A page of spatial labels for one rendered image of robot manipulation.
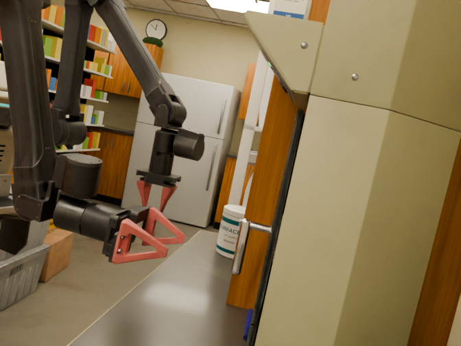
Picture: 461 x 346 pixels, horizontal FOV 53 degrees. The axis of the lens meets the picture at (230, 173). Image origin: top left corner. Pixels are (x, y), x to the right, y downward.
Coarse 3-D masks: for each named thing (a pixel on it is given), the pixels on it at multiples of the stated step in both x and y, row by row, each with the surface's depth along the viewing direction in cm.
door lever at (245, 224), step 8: (240, 224) 72; (248, 224) 71; (256, 224) 71; (264, 224) 72; (240, 232) 72; (248, 232) 72; (240, 240) 72; (240, 248) 72; (240, 256) 72; (232, 264) 72; (240, 264) 72; (232, 272) 72; (240, 272) 72
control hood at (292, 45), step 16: (256, 16) 64; (272, 16) 64; (256, 32) 65; (272, 32) 64; (288, 32) 64; (304, 32) 64; (320, 32) 63; (272, 48) 64; (288, 48) 64; (304, 48) 64; (272, 64) 71; (288, 64) 64; (304, 64) 64; (288, 80) 64; (304, 80) 64; (304, 96) 68
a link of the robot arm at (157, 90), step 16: (96, 0) 115; (112, 0) 117; (112, 16) 117; (112, 32) 118; (128, 32) 116; (128, 48) 116; (144, 48) 116; (128, 64) 116; (144, 64) 114; (144, 80) 114; (160, 80) 113; (160, 96) 112; (176, 96) 116; (176, 112) 112
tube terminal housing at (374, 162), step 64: (384, 0) 62; (448, 0) 65; (320, 64) 63; (384, 64) 62; (448, 64) 68; (320, 128) 64; (384, 128) 63; (448, 128) 72; (320, 192) 65; (384, 192) 66; (320, 256) 65; (384, 256) 69; (320, 320) 66; (384, 320) 72
